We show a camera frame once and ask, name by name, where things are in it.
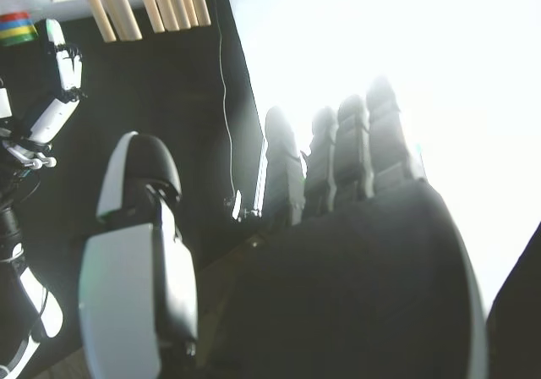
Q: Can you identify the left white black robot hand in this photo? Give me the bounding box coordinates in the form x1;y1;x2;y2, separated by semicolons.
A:
78;74;491;379

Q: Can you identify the green block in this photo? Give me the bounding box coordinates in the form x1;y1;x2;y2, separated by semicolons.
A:
0;31;39;48

